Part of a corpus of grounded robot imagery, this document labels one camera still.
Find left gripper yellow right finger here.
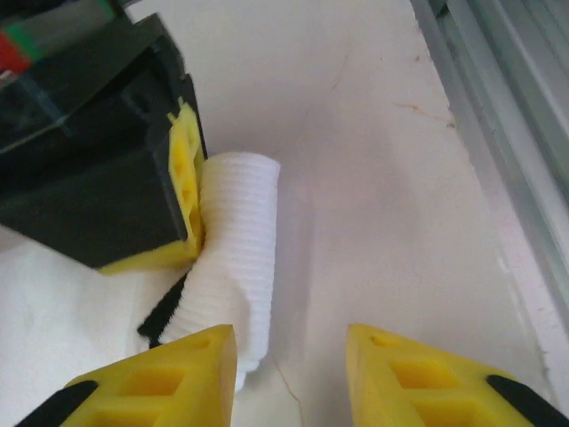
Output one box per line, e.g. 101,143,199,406
345,323,569,427

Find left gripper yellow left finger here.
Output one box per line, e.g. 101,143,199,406
15,323,240,427

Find white sock black stripes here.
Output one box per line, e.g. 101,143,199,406
0,230,188,427
132,149,282,392

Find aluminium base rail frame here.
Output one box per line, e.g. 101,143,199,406
408,0,569,401

